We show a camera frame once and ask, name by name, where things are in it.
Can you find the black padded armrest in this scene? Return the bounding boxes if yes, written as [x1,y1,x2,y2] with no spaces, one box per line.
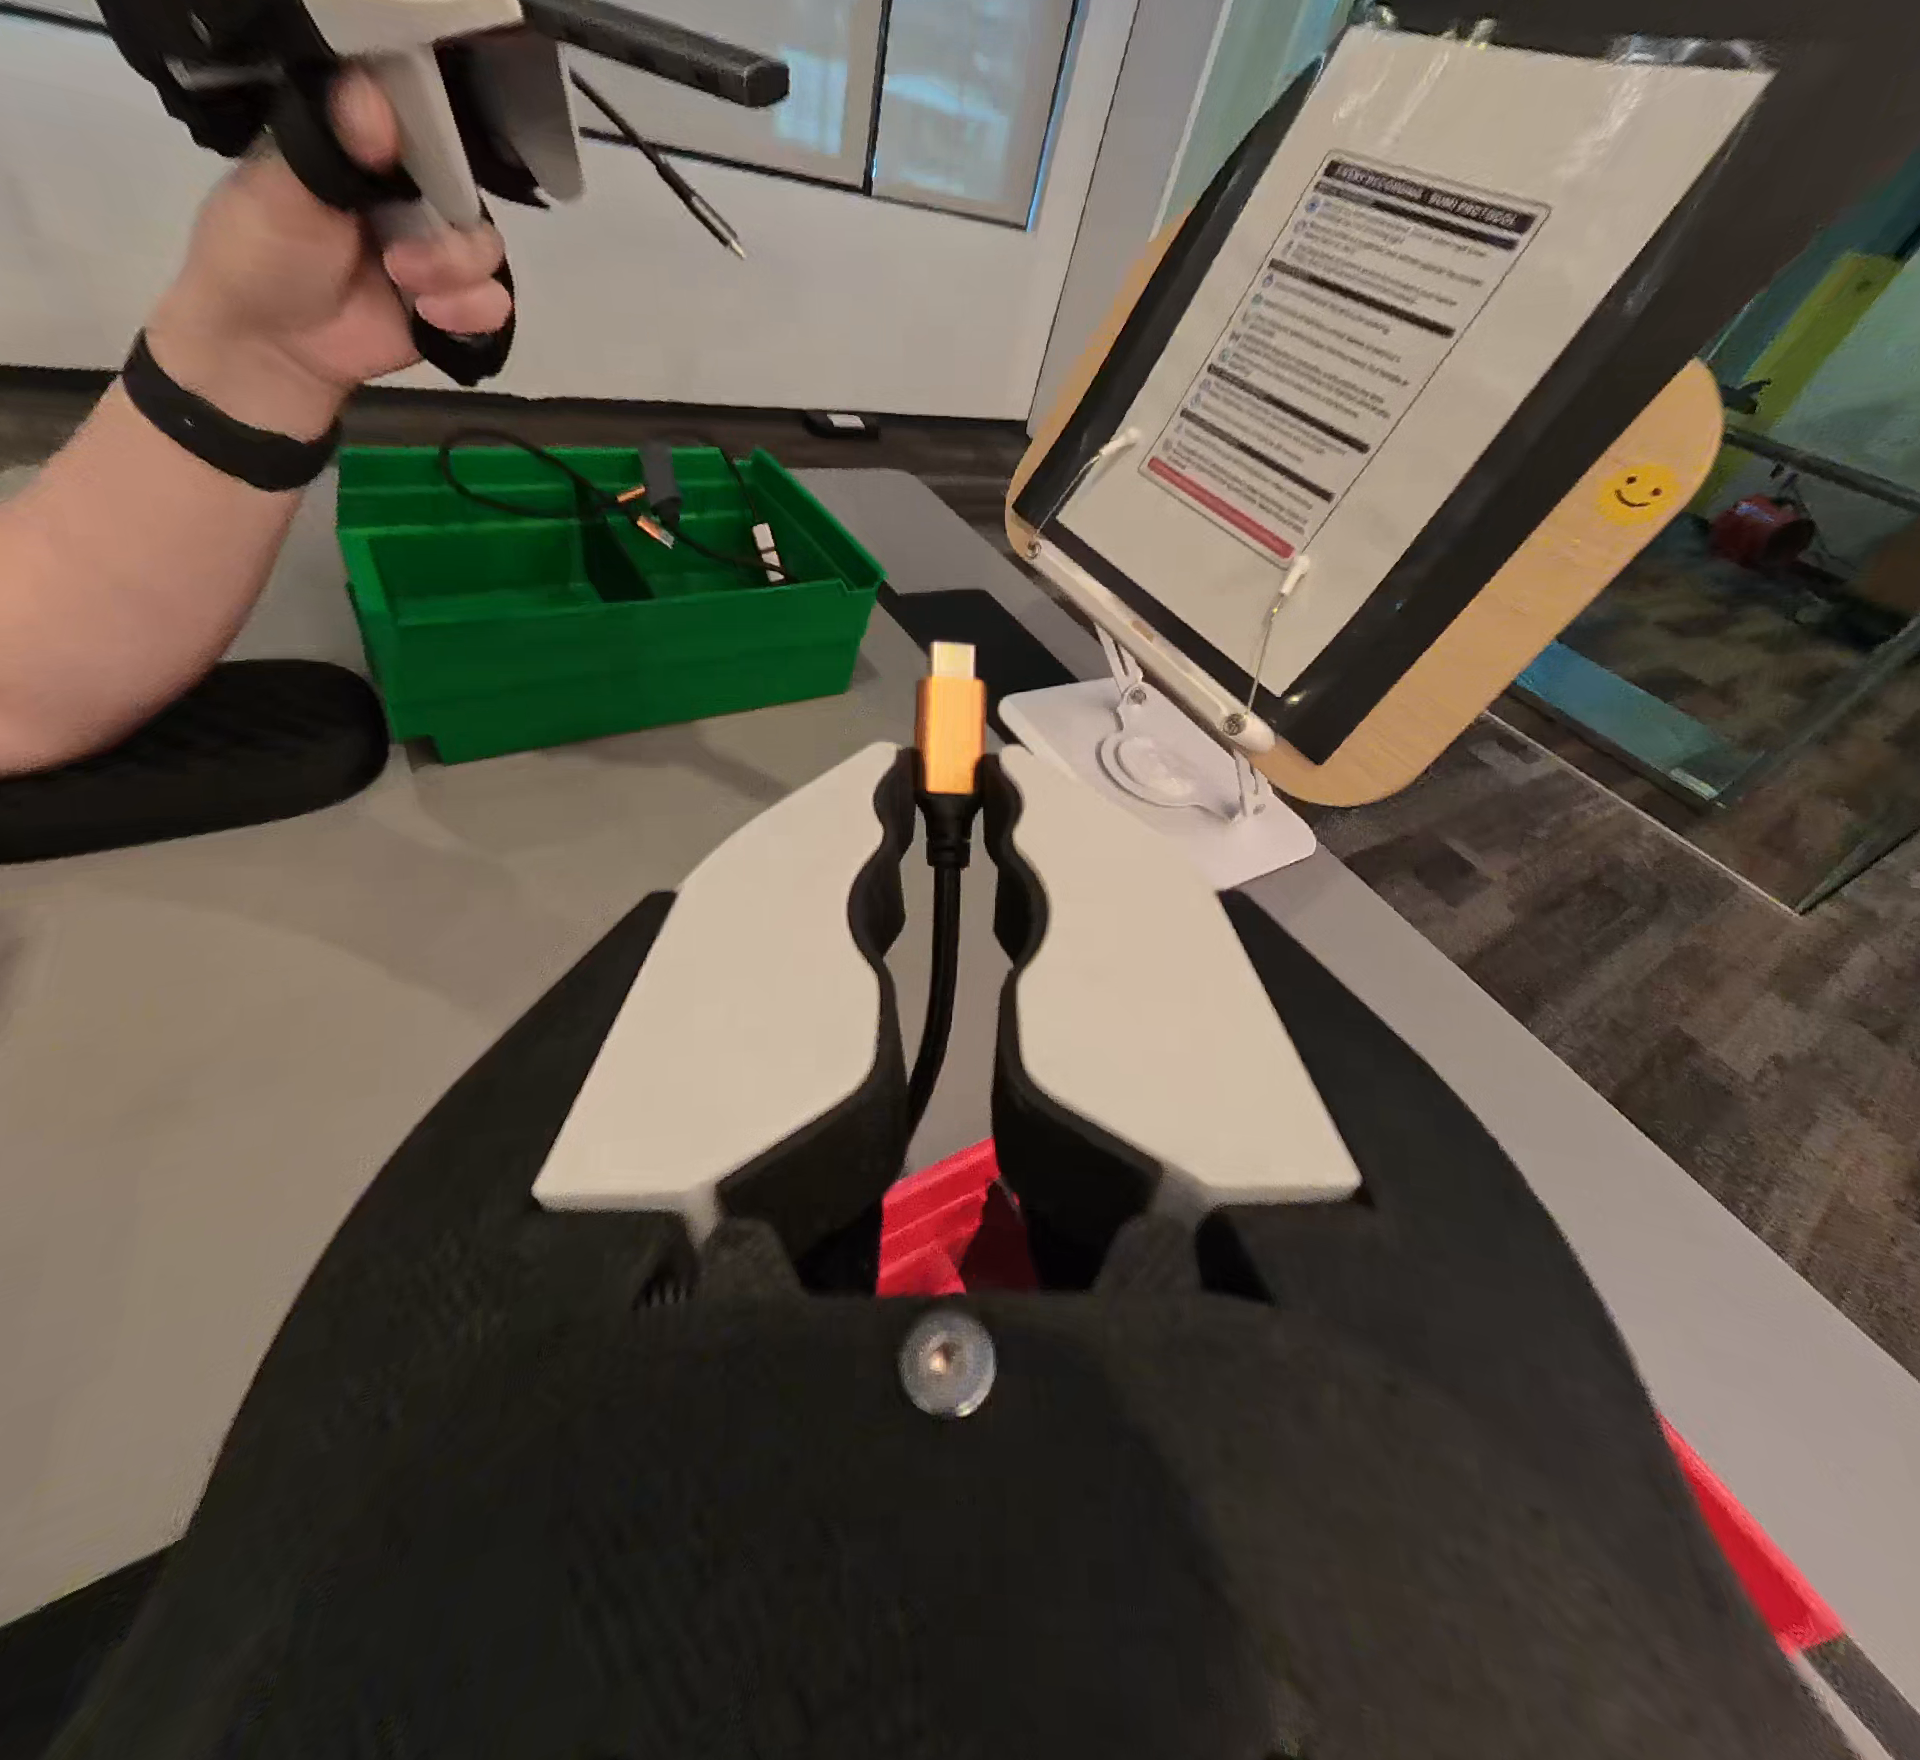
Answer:
[0,657,392,864]

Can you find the black cable with white plug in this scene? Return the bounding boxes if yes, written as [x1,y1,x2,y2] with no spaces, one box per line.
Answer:
[667,439,792,586]

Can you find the white document stand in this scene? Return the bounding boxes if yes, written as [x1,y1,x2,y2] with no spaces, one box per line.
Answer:
[996,536,1321,891]

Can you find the person's left hand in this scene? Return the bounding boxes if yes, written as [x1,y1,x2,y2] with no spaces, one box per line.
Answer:
[147,69,513,446]

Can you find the green plastic bin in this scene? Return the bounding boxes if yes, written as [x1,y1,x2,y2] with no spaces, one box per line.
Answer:
[334,438,888,765]

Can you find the red floor object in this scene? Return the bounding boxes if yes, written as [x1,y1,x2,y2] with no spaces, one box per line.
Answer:
[1711,493,1820,573]

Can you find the wooden board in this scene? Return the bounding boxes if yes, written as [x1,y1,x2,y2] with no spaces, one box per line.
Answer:
[1021,208,1726,809]

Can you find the black wristband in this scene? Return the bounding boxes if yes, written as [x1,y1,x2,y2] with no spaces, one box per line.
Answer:
[120,327,346,495]

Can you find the red plastic bin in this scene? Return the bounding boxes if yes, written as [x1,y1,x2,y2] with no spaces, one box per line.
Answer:
[877,1138,1848,1658]

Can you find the black cable with orange plug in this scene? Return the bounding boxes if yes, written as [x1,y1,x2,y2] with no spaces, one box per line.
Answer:
[898,640,992,1162]
[442,427,683,554]

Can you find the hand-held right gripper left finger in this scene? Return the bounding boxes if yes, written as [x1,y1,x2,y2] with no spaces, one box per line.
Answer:
[532,739,920,1259]

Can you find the yellow-green panel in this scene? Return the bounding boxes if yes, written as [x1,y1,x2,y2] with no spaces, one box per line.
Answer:
[1736,253,1904,446]

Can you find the thin black cable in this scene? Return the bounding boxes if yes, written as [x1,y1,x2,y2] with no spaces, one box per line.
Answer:
[566,69,746,262]

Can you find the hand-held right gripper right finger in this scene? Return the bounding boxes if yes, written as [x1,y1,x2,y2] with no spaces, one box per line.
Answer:
[986,749,1368,1266]

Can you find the person's left forearm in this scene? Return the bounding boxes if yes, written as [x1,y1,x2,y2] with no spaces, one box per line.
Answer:
[0,388,339,779]

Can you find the printed instruction sheet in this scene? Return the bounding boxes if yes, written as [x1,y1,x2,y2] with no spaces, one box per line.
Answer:
[1052,22,1776,728]

